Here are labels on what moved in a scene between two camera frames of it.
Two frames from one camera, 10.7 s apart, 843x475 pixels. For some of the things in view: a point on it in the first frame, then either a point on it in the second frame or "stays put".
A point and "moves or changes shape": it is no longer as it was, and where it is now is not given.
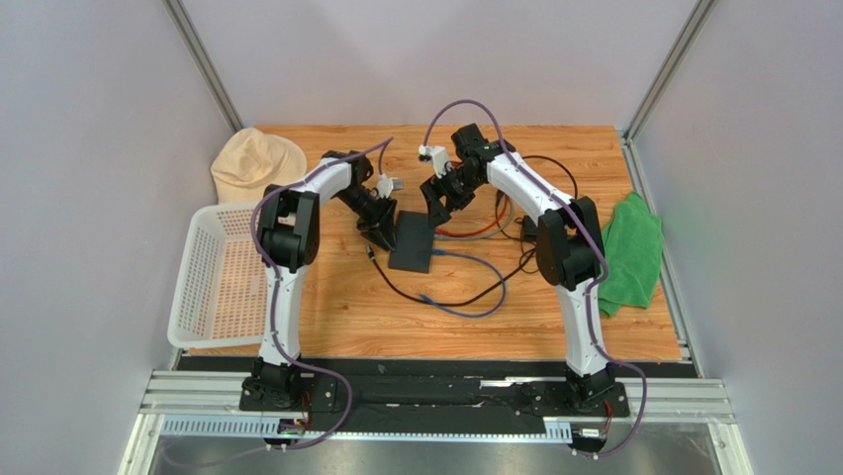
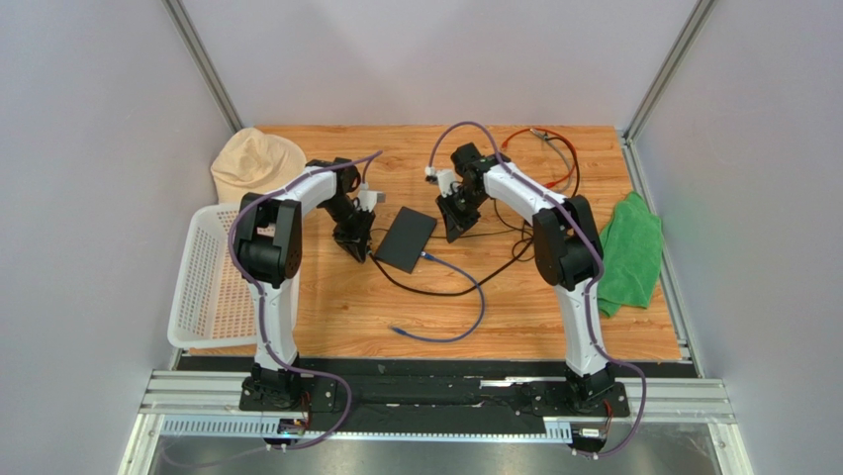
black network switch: x=414 y=242 moves or changes shape
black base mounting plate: x=435 y=396 stays put
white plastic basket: x=221 y=289 stays put
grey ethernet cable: x=494 y=228 → x=554 y=146
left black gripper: x=370 y=228 → x=355 y=240
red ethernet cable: x=480 y=230 → x=556 y=134
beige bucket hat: x=251 y=161 stays put
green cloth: x=631 y=248 stays put
